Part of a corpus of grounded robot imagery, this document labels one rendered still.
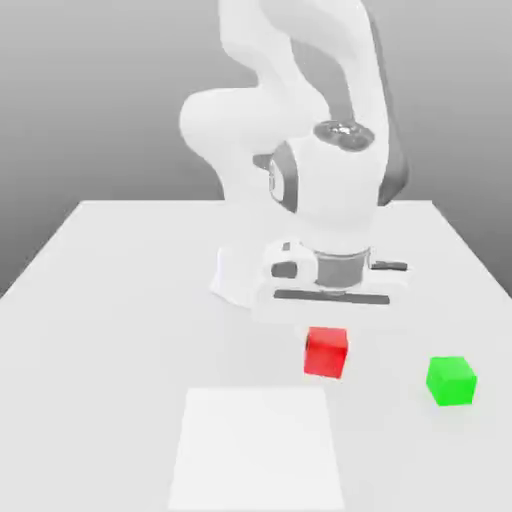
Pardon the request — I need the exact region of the small red cube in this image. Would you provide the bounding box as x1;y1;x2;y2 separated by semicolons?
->
302;326;350;380

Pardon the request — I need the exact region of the small green cube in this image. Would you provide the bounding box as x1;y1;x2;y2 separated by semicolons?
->
425;355;479;408

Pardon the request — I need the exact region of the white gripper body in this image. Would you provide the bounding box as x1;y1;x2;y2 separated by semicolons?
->
250;272;410;328

